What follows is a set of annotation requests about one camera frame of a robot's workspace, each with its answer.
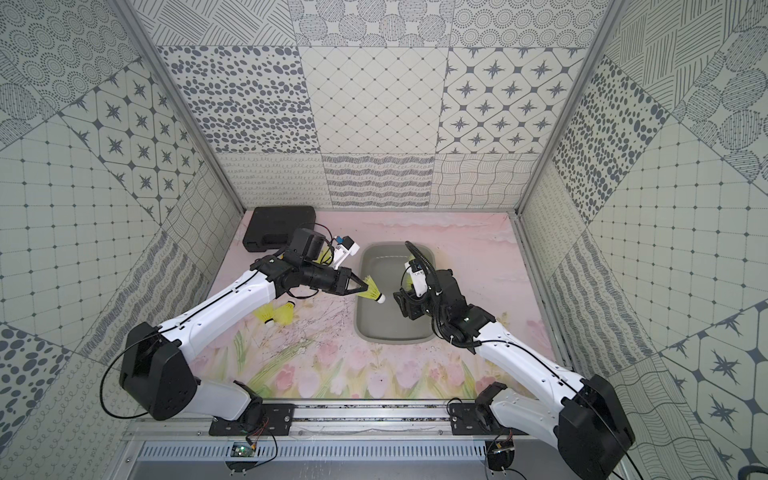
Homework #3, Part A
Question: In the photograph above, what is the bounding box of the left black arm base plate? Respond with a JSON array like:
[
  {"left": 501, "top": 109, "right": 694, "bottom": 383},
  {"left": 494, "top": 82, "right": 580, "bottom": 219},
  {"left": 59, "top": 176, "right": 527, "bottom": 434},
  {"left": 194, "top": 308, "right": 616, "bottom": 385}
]
[{"left": 209, "top": 380, "right": 296, "bottom": 437}]

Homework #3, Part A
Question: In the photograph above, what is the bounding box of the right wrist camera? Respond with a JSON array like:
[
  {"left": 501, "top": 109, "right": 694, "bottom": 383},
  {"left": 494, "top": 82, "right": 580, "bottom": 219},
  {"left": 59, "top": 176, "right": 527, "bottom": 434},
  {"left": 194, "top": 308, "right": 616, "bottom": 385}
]
[{"left": 405, "top": 257, "right": 428, "bottom": 298}]

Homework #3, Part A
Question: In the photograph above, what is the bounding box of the white perforated cable duct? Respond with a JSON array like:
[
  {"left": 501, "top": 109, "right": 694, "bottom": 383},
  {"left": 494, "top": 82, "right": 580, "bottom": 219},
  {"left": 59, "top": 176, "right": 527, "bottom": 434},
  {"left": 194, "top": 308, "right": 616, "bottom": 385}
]
[{"left": 138, "top": 440, "right": 486, "bottom": 462}]

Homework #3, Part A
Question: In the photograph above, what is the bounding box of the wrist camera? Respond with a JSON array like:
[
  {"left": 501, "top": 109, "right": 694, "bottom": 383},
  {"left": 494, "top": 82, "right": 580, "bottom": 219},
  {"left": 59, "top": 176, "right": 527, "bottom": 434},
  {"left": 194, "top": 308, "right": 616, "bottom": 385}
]
[
  {"left": 283, "top": 226, "right": 361, "bottom": 271},
  {"left": 405, "top": 257, "right": 428, "bottom": 298}
]

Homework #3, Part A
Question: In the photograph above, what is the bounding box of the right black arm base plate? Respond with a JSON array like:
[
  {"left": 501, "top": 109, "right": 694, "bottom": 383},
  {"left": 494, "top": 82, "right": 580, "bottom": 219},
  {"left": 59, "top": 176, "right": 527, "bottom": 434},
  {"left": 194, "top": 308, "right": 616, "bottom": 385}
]
[{"left": 446, "top": 382, "right": 515, "bottom": 436}]

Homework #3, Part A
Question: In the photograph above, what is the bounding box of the grey plastic storage box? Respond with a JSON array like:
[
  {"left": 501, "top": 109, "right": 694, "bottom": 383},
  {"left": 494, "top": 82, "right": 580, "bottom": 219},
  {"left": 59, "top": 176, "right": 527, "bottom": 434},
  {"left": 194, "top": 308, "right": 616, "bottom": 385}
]
[{"left": 354, "top": 242, "right": 435, "bottom": 345}]

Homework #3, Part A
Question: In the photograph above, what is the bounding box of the small green circuit board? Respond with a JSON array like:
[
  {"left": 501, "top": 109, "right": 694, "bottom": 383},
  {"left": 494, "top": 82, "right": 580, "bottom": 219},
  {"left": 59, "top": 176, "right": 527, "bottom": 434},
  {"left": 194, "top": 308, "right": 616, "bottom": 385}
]
[{"left": 229, "top": 442, "right": 255, "bottom": 459}]

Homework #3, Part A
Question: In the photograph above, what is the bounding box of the black plastic tool case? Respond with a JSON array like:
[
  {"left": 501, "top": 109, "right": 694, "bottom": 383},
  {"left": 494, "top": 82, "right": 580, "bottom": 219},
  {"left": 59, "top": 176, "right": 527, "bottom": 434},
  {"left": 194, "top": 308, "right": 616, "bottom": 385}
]
[{"left": 242, "top": 206, "right": 316, "bottom": 252}]

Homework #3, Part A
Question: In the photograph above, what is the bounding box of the yellow shuttlecock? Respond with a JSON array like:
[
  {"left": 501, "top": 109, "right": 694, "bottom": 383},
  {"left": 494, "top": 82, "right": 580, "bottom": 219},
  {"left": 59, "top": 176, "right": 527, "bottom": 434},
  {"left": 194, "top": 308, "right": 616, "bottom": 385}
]
[
  {"left": 402, "top": 266, "right": 413, "bottom": 291},
  {"left": 272, "top": 301, "right": 295, "bottom": 326},
  {"left": 358, "top": 275, "right": 386, "bottom": 304},
  {"left": 318, "top": 247, "right": 334, "bottom": 265},
  {"left": 253, "top": 303, "right": 275, "bottom": 324}
]

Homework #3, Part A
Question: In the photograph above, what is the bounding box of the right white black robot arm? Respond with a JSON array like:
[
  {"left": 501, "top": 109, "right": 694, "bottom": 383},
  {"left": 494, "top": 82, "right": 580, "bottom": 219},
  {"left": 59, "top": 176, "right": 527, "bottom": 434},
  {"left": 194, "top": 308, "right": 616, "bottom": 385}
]
[{"left": 394, "top": 262, "right": 635, "bottom": 479}]

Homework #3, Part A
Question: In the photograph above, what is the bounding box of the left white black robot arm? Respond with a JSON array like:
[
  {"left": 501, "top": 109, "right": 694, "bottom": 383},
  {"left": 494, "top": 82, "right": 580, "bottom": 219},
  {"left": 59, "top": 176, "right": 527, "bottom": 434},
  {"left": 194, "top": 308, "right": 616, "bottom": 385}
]
[{"left": 113, "top": 255, "right": 373, "bottom": 431}]

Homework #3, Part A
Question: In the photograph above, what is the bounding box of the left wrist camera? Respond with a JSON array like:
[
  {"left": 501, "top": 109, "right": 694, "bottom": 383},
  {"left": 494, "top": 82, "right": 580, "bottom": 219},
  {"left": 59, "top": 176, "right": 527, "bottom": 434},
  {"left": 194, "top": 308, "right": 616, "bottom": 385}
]
[{"left": 283, "top": 226, "right": 361, "bottom": 271}]

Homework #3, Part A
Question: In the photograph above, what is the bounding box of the aluminium mounting rail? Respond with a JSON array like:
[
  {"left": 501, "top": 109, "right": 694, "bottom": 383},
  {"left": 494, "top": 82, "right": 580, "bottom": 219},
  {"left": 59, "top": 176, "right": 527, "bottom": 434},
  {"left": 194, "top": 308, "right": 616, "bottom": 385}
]
[{"left": 122, "top": 398, "right": 577, "bottom": 442}]

